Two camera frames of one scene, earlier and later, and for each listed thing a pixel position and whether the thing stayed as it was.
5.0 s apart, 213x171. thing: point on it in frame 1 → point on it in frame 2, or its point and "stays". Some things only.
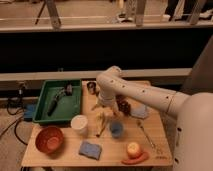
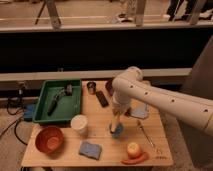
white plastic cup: (80, 124) stays
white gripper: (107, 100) → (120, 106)
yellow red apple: (133, 150) stays
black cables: (15, 106) stays
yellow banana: (100, 123) → (113, 123)
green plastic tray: (59, 100) stays
